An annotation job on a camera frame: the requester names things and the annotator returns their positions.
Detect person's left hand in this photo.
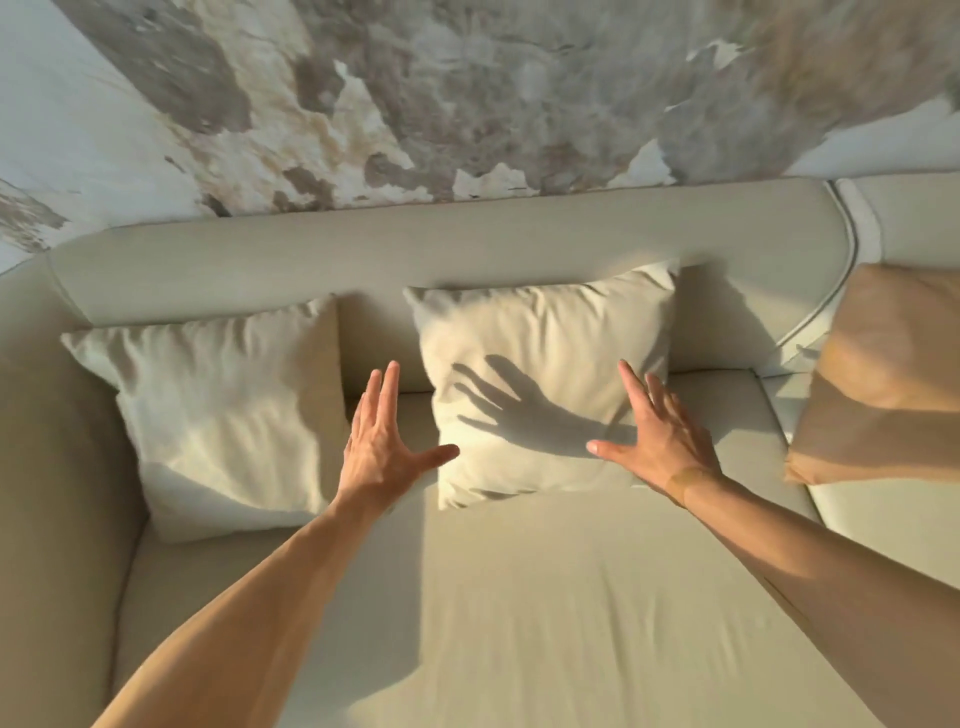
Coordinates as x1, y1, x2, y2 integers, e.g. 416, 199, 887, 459
333, 360, 461, 519

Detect person's right hand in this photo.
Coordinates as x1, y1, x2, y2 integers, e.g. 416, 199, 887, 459
586, 360, 726, 510

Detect person's right forearm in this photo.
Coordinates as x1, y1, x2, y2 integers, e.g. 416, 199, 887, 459
678, 472, 960, 728

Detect person's left forearm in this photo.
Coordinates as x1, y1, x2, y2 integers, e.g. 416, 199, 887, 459
91, 487, 399, 728

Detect small white square cushion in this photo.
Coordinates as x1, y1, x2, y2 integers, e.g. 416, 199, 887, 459
402, 260, 681, 512

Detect beige fabric sofa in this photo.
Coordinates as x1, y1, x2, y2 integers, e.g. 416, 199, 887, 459
0, 176, 886, 728

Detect large white square cushion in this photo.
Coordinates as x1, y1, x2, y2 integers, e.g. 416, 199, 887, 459
60, 294, 351, 546

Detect tan orange cushion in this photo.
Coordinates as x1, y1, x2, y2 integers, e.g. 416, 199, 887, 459
783, 261, 960, 489

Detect beige sofa with white piping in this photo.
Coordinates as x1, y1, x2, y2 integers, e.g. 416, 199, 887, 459
757, 171, 960, 594

